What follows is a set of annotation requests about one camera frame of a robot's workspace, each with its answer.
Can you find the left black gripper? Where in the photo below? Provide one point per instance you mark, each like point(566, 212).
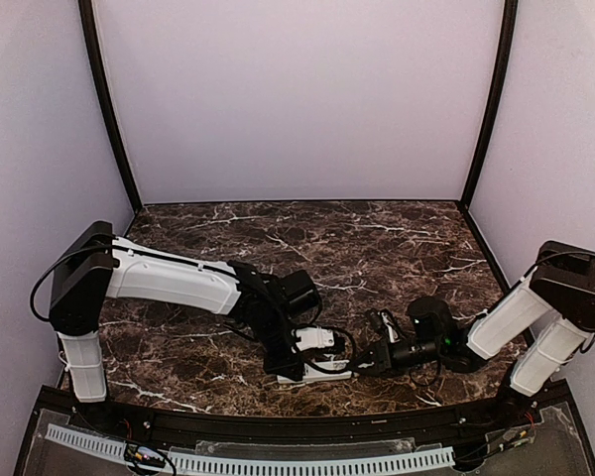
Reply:
point(282, 362)

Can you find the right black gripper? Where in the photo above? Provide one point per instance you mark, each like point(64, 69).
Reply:
point(380, 354)

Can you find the white remote control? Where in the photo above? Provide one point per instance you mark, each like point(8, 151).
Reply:
point(327, 372)

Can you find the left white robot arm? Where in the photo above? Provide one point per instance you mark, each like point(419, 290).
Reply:
point(99, 265)

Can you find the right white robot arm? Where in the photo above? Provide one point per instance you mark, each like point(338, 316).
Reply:
point(558, 287)

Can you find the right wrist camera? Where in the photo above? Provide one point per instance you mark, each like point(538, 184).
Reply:
point(384, 323)

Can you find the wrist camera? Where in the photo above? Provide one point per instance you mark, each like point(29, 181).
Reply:
point(384, 323)
point(314, 337)

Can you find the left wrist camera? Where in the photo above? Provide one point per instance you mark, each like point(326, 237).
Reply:
point(314, 337)

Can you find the white slotted cable duct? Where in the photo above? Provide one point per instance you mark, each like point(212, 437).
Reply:
point(185, 463)

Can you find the black front table rail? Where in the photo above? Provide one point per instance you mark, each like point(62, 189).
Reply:
point(461, 424)

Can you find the left black frame post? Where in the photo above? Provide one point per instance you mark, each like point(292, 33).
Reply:
point(107, 109)

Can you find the black frame post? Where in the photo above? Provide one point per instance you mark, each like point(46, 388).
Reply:
point(501, 64)
point(107, 109)

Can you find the right black frame post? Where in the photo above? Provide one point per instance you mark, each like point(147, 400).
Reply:
point(501, 64)

